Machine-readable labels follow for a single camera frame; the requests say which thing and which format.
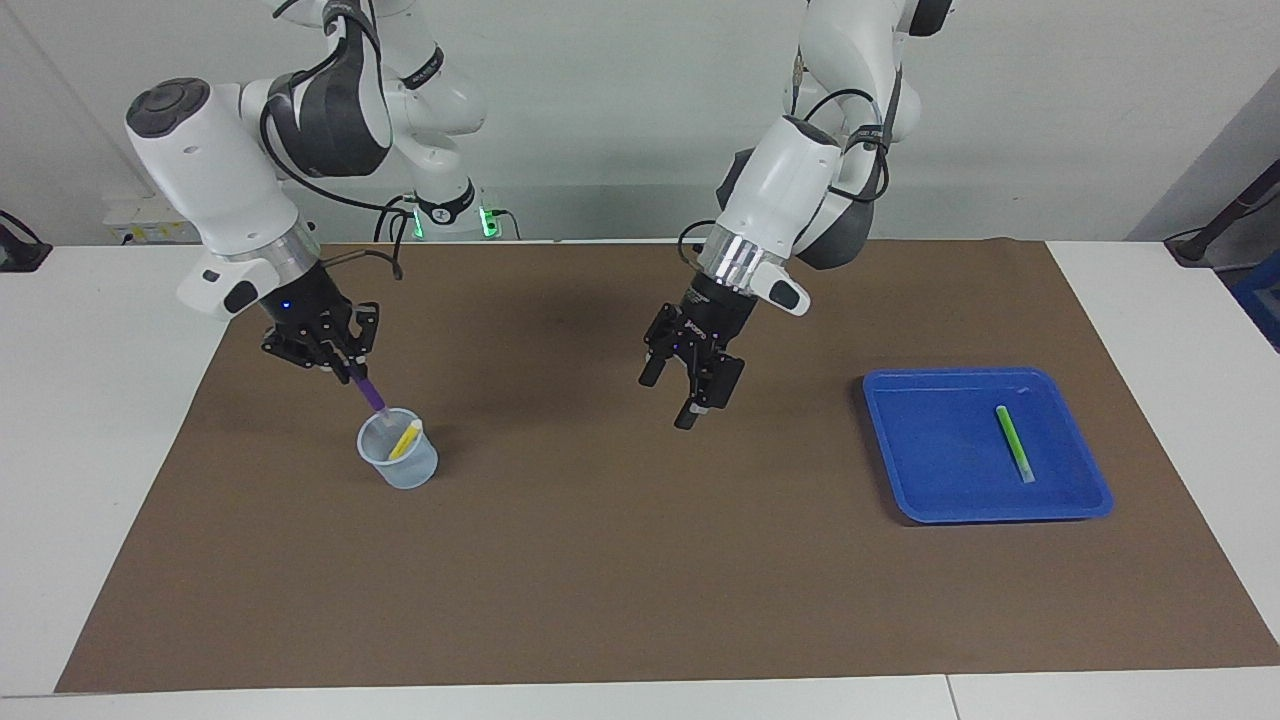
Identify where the purple pen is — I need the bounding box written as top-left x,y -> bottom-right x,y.
350,362 -> 389,421

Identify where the green pen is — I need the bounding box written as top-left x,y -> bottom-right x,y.
995,404 -> 1037,485

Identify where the translucent plastic cup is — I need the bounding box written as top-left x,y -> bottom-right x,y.
357,407 -> 439,490

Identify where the brown table mat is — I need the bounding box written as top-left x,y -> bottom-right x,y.
55,238 -> 1280,694

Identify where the blue plastic tray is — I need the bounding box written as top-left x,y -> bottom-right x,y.
862,367 -> 1115,525

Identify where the black stand foot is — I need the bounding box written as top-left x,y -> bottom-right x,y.
0,210 -> 53,273

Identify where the black tripod leg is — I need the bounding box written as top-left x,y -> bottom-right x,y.
1165,160 -> 1280,269

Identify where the blue storage box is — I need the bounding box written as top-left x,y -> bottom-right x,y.
1228,250 -> 1280,351

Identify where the black base cable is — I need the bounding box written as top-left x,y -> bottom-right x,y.
375,195 -> 416,241

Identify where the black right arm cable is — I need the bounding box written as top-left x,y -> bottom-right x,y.
260,0 -> 406,281

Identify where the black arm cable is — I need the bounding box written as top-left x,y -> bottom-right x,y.
260,0 -> 406,281
678,88 -> 906,266

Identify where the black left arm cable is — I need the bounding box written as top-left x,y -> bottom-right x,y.
678,88 -> 906,266

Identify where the black velcro cable strap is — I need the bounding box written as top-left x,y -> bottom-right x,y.
400,45 -> 446,89

